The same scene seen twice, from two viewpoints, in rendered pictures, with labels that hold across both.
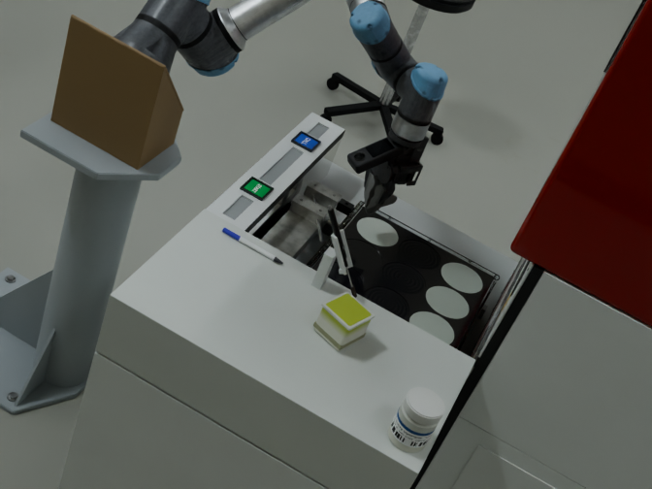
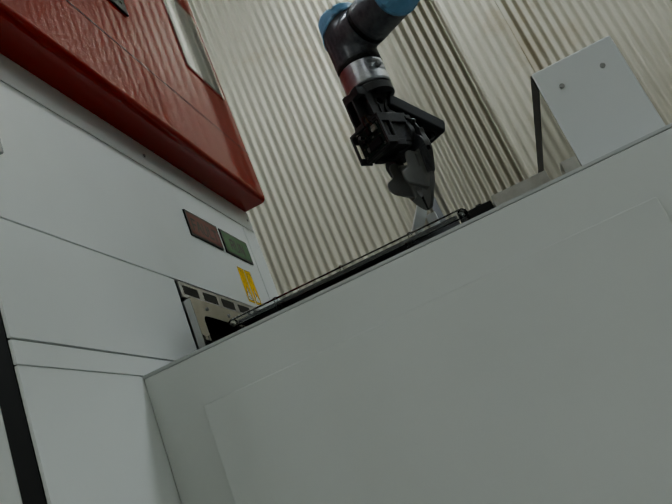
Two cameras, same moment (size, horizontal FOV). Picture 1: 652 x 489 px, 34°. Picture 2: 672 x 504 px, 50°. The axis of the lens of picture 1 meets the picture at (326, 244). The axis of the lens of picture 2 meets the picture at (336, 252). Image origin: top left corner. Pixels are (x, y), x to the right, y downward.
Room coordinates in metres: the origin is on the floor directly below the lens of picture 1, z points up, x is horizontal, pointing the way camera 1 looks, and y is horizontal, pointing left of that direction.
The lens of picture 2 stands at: (2.99, -0.21, 0.61)
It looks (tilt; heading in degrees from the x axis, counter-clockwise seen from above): 18 degrees up; 180
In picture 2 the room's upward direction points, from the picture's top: 23 degrees counter-clockwise
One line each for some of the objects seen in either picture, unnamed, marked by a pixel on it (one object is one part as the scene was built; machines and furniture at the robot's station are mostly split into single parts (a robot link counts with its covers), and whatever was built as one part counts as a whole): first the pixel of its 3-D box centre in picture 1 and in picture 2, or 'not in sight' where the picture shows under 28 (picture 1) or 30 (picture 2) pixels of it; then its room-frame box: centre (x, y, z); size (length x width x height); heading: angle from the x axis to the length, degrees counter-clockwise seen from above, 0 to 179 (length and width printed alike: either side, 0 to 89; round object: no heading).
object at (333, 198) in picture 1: (322, 194); (522, 194); (2.04, 0.05, 0.89); 0.08 x 0.03 x 0.03; 80
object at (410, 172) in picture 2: (377, 191); (416, 177); (1.97, -0.06, 1.00); 0.06 x 0.03 x 0.09; 133
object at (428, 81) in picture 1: (422, 92); (349, 41); (1.97, -0.06, 1.27); 0.09 x 0.08 x 0.11; 43
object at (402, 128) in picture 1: (408, 124); (367, 81); (1.97, -0.06, 1.19); 0.08 x 0.08 x 0.05
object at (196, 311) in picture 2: (490, 323); (258, 344); (1.83, -0.39, 0.89); 0.44 x 0.02 x 0.10; 170
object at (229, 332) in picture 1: (290, 355); not in sight; (1.50, -0.02, 0.89); 0.62 x 0.35 x 0.14; 80
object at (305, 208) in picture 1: (309, 210); not in sight; (1.96, 0.07, 0.89); 0.08 x 0.03 x 0.03; 80
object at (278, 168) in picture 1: (272, 189); (589, 181); (1.99, 0.16, 0.89); 0.55 x 0.09 x 0.14; 170
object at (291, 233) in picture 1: (290, 235); not in sight; (1.89, 0.08, 0.87); 0.36 x 0.08 x 0.03; 170
